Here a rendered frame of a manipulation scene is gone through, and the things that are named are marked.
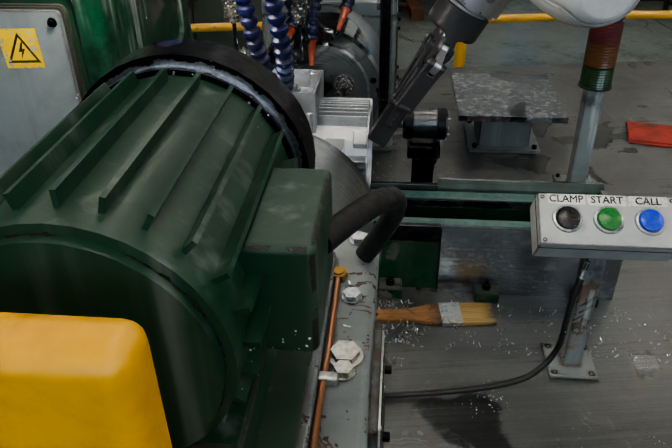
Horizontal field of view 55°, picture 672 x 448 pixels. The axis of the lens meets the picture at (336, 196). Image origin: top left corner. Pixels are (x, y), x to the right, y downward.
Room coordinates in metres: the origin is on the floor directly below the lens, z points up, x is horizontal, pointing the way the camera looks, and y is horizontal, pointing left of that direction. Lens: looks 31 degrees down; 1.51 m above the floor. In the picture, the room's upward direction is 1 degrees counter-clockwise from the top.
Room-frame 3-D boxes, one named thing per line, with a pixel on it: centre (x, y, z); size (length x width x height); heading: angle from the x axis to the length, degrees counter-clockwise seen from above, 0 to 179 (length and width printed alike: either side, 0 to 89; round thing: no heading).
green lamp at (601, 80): (1.20, -0.52, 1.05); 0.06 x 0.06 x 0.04
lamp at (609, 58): (1.20, -0.52, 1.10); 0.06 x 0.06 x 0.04
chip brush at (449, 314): (0.79, -0.15, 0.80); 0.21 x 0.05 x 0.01; 90
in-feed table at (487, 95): (1.44, -0.41, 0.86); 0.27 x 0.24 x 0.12; 174
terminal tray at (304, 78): (0.96, 0.08, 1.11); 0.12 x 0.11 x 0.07; 83
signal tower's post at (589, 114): (1.20, -0.52, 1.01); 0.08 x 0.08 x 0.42; 84
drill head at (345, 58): (1.29, 0.02, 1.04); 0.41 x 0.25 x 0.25; 174
